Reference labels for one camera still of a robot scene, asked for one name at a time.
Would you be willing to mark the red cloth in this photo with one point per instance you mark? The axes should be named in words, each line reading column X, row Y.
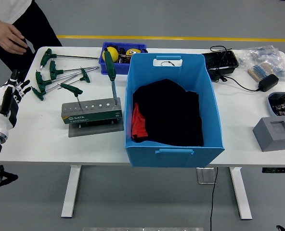
column 138, row 122

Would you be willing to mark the yellow tape measure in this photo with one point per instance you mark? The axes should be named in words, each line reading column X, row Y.
column 133, row 51

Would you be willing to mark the yellow ball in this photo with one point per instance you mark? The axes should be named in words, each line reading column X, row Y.
column 113, row 54

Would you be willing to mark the person's right hand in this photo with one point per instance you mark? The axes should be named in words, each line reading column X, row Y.
column 10, row 36

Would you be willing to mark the silver metal bracket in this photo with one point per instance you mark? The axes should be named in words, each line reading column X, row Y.
column 205, row 176

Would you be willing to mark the grey foam block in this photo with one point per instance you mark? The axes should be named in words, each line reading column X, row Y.
column 272, row 140

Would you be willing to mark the dark small parts pile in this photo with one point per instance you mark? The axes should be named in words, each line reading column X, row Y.
column 123, row 59

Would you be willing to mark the clear bag of resistors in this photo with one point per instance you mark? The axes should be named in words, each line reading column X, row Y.
column 281, row 69
column 260, row 54

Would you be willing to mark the black table control panel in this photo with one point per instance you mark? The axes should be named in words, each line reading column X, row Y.
column 278, row 170

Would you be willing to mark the white blue tray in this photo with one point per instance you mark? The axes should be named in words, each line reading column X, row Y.
column 270, row 106

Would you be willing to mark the black plastic tray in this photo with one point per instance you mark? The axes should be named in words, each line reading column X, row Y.
column 220, row 61

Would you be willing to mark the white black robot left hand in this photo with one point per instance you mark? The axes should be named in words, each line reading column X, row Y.
column 3, row 103

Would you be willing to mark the white table leg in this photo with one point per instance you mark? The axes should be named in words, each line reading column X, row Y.
column 71, row 192
column 241, row 195

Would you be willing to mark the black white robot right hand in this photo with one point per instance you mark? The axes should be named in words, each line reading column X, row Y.
column 281, row 228

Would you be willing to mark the black power adapter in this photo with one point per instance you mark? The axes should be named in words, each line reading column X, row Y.
column 268, row 82

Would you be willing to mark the large blue folding box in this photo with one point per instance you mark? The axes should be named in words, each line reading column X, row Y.
column 169, row 158

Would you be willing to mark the small blue plastic bin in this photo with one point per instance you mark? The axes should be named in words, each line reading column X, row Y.
column 119, row 68

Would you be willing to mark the taped resistor strip bundle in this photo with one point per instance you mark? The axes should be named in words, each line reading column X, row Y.
column 259, row 71

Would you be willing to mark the circuit boards pile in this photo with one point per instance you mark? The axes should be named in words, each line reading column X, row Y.
column 284, row 104

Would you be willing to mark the grey green hex key stand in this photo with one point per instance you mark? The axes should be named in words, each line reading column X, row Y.
column 92, row 116

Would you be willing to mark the black cloth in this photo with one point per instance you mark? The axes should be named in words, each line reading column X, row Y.
column 171, row 113

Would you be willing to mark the person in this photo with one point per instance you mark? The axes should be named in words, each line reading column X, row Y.
column 36, row 29

